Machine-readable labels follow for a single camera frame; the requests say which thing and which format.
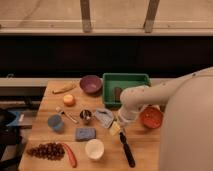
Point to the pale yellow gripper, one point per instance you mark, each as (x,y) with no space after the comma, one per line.
(115,128)

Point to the red bowl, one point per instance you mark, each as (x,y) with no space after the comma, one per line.
(151,117)

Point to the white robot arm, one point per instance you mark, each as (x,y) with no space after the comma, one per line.
(186,141)

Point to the purple bowl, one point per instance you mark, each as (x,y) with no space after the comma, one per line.
(90,84)

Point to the grey blue cloth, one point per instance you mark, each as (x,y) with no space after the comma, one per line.
(104,116)

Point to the small metal cup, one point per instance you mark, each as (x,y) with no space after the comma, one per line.
(86,116)

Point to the blue sponge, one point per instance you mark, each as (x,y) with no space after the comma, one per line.
(85,134)

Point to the brown block in tray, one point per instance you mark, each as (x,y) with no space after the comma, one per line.
(117,93)

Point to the green plastic tray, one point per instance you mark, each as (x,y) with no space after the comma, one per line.
(111,81)

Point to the small orange yellow cup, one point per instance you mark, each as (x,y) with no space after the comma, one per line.
(69,100)

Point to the metal spoon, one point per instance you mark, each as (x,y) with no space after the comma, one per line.
(62,112)

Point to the blue cup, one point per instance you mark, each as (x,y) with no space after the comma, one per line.
(55,122)

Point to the bunch of dark grapes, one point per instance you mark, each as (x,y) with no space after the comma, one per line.
(49,151)

